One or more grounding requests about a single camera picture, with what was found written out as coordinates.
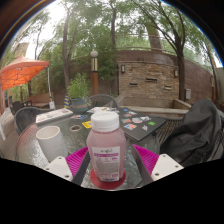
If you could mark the grey wall utility box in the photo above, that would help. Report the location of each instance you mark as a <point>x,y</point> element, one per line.
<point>188,94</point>

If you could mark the orange patio umbrella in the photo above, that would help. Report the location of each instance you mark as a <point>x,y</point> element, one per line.
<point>21,71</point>

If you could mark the small yellow card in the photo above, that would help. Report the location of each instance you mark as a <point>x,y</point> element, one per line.
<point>87,124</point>

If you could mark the brown lamp post white globe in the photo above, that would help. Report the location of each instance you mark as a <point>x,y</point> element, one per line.
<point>94,76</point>

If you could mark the white ceramic mug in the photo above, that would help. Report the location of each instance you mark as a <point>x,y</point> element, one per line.
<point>51,143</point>

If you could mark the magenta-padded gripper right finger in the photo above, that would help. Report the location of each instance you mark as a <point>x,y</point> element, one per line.
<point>148,160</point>

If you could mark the black wall lantern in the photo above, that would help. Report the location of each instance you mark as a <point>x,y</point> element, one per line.
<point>176,73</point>
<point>123,68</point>

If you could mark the silver laptop with stickers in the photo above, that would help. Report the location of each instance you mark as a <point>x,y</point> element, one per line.
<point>53,115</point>

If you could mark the black backpack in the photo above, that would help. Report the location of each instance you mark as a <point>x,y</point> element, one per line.
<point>195,133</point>

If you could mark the black laptop with stickers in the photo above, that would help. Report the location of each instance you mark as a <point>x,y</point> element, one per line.
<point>143,125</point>

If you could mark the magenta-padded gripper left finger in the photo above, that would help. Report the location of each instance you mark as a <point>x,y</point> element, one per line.
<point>78,161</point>

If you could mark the pink drink bottle white cap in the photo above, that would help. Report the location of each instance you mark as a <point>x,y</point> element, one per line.
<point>106,150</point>

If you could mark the green plant in teal pot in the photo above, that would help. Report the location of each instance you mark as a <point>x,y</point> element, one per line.
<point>78,88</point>

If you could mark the blue yellow striped cone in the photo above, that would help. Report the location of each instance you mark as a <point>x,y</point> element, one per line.
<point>67,101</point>

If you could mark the wooden bench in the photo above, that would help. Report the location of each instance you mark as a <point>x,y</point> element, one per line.
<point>41,99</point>

